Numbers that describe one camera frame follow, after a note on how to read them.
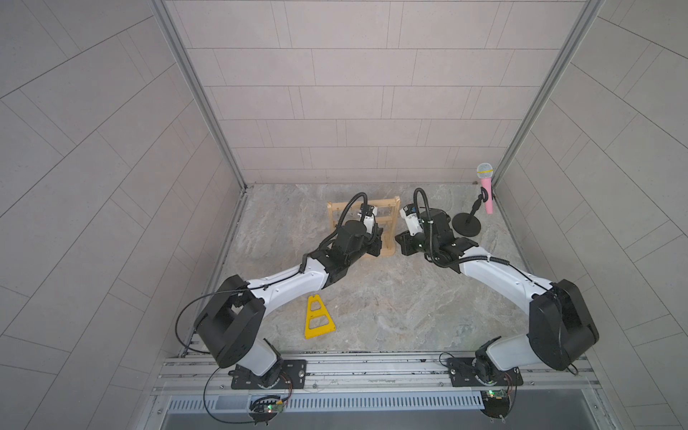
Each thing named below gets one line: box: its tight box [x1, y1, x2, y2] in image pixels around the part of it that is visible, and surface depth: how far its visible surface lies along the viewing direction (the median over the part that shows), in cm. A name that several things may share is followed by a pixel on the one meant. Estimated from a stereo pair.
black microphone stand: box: [451, 186, 489, 238], surface depth 104 cm
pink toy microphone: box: [476, 162, 494, 215], surface depth 88 cm
